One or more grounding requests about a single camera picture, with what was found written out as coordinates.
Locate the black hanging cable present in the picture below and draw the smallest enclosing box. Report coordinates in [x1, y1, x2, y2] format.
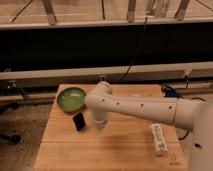
[119, 16, 149, 82]

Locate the white remote control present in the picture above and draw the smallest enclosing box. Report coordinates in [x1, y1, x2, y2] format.
[150, 124, 168, 155]

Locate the green bowl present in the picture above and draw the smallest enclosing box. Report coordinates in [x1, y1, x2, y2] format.
[57, 87, 86, 112]

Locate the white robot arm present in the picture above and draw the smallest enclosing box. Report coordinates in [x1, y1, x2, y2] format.
[85, 81, 213, 171]

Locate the black chair base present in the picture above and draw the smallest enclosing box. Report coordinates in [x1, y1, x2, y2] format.
[0, 101, 23, 146]

